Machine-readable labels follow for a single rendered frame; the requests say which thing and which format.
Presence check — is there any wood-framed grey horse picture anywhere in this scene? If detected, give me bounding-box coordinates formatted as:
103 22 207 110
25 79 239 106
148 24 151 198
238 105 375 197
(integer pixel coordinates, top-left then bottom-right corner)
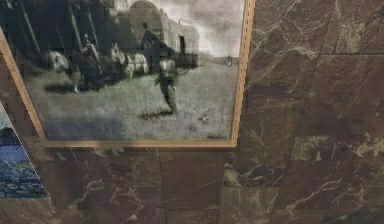
0 0 257 149

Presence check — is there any blue landscape picture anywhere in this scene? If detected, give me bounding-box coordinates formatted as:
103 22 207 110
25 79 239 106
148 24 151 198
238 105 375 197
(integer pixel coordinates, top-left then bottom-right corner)
0 101 48 200

